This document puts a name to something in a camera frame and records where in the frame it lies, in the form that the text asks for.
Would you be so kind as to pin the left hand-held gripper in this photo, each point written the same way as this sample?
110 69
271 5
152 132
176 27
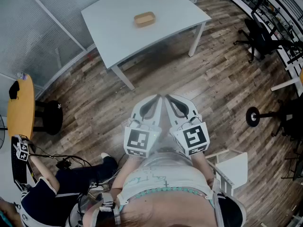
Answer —
138 139

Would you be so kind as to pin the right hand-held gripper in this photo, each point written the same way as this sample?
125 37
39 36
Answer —
194 137

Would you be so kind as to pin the person's left forearm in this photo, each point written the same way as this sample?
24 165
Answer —
118 178

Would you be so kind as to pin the person's right forearm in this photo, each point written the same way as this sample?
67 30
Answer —
201 165

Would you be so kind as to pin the white table leg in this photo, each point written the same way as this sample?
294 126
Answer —
123 78
196 40

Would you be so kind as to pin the person's white printed shirt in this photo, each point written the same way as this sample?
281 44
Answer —
165 174

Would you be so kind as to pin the black round-base stand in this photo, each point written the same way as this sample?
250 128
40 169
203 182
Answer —
252 116

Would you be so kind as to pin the white chair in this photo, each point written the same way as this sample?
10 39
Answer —
234 169

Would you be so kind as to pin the person's neck and chest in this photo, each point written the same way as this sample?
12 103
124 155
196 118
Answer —
170 209

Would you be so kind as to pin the wooden table with white legs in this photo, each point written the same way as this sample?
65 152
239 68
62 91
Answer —
284 85

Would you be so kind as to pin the black office chair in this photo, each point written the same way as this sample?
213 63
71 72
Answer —
260 37

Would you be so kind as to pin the round wooden table black base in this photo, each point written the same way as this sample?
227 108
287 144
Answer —
21 112

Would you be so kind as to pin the clear water bottle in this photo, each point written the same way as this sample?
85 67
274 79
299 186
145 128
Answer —
21 75

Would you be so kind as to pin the white storage shelf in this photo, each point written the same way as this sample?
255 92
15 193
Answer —
279 20

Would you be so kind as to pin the black standing fan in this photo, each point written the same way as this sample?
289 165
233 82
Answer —
2 128

